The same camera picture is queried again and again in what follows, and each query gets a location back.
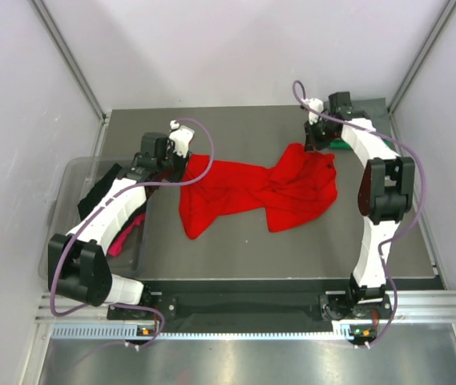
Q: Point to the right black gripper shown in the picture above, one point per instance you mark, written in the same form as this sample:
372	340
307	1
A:
311	143

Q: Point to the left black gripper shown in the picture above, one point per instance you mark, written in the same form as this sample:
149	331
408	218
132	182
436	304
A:
182	162

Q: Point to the red t shirt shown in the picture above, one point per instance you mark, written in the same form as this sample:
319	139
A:
300	188

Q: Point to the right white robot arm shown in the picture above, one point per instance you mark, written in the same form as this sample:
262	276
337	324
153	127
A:
386	189

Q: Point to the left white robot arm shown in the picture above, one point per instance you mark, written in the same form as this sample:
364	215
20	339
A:
77	260

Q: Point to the folded green t shirt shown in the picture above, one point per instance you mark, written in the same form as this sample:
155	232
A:
337	144

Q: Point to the folded grey t shirt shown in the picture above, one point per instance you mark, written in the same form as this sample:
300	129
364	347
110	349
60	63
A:
377	111

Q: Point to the black t shirt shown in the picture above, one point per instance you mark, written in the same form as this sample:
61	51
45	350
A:
100	190

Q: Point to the clear plastic bin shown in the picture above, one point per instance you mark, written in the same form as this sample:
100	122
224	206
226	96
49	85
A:
79	176

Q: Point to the pink t shirt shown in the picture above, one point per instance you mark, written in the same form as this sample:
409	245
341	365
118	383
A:
116	247

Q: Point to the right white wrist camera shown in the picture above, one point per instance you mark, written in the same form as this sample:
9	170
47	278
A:
314	107

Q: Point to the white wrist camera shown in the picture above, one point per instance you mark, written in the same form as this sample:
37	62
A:
314	107
181	136

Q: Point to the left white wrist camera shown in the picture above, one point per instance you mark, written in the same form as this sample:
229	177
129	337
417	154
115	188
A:
181	136

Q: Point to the right aluminium frame post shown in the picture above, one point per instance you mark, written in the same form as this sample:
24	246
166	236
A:
428	44

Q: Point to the aluminium frame post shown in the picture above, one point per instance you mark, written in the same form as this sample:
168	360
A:
57	38
428	44

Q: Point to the left aluminium frame post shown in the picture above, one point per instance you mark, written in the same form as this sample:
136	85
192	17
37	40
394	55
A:
57	38

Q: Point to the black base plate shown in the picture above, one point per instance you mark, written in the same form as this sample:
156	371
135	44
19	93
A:
312	305

